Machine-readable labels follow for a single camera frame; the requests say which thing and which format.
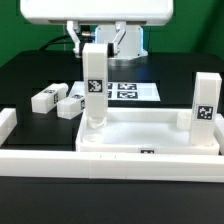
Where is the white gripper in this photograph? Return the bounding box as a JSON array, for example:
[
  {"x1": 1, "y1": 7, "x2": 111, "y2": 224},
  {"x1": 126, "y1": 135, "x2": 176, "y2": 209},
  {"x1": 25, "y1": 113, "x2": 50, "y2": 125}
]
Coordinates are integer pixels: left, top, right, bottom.
[{"x1": 20, "y1": 0, "x2": 174, "y2": 58}]

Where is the white desk top tray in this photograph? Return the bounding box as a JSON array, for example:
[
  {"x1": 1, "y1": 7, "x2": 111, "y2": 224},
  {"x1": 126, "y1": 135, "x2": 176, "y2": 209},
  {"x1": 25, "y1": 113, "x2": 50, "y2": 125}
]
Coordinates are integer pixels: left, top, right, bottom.
[{"x1": 76, "y1": 107, "x2": 220, "y2": 155}]

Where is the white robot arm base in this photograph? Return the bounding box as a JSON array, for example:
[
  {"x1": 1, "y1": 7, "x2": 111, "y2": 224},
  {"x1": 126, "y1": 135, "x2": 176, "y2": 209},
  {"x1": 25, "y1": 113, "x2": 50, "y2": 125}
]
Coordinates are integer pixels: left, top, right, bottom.
[{"x1": 90, "y1": 25, "x2": 148, "y2": 66}]

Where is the white left fence block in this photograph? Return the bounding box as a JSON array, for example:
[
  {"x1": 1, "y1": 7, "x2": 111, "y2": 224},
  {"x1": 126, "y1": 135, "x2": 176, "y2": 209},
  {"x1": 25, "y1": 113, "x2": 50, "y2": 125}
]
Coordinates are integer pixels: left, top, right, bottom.
[{"x1": 0, "y1": 108, "x2": 17, "y2": 147}]

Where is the white fence block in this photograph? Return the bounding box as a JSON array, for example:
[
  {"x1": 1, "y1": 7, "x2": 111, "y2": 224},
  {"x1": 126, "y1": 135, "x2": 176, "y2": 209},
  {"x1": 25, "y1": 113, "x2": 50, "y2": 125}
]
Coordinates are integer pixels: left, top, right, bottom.
[
  {"x1": 214, "y1": 114, "x2": 224, "y2": 155},
  {"x1": 0, "y1": 108, "x2": 17, "y2": 147}
]

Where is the white right fence block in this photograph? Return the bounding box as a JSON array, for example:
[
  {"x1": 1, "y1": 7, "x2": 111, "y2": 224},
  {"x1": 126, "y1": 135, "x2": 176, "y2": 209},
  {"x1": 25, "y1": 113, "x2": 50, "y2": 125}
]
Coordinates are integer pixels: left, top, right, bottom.
[{"x1": 214, "y1": 114, "x2": 224, "y2": 155}]

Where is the white front fence bar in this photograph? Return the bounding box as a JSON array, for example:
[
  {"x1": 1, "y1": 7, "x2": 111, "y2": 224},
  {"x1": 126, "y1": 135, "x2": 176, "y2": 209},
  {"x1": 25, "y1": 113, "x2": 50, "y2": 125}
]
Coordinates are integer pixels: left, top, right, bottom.
[{"x1": 0, "y1": 149, "x2": 224, "y2": 183}]

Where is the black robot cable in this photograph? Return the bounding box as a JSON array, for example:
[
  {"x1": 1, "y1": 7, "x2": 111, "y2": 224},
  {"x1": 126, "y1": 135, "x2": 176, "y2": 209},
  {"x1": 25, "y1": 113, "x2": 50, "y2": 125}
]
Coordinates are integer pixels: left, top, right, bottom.
[{"x1": 39, "y1": 34, "x2": 76, "y2": 52}]

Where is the white marker base plate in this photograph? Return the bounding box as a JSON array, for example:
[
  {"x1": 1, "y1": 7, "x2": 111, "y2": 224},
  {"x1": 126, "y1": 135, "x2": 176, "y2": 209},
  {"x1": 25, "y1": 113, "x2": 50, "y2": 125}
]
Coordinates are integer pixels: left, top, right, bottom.
[{"x1": 69, "y1": 79, "x2": 160, "y2": 102}]

